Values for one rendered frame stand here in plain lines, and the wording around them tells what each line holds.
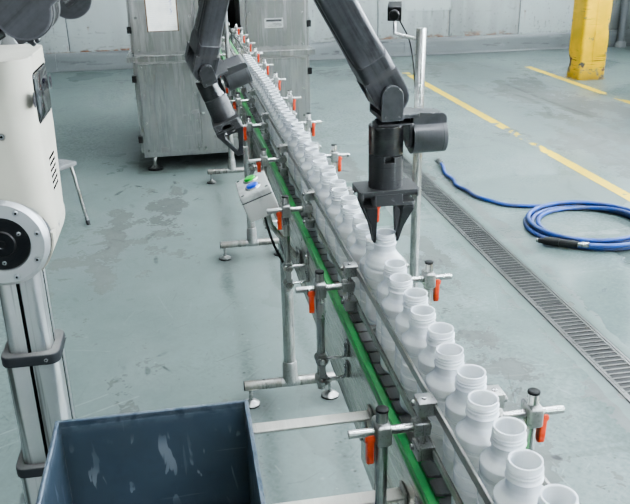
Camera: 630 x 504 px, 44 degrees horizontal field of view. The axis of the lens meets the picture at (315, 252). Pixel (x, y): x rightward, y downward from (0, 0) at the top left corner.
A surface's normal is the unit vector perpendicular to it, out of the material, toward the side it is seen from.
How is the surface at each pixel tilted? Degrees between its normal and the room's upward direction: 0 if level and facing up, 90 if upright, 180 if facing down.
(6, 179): 101
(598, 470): 0
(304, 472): 0
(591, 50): 90
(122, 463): 90
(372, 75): 92
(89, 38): 90
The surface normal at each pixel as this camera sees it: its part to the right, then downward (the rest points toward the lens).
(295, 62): 0.18, 0.36
